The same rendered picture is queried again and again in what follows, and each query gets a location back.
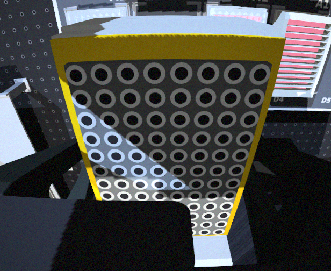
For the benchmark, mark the white well plate with pink samples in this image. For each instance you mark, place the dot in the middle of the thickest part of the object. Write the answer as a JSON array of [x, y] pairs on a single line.
[[257, 14]]

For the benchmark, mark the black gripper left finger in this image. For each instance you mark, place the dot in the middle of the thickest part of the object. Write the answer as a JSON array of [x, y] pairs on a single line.
[[32, 175]]

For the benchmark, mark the translucent white well plate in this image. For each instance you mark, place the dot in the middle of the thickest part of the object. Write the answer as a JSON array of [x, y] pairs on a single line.
[[82, 15]]

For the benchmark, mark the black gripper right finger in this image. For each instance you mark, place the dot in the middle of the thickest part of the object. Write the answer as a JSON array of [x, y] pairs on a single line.
[[307, 207]]

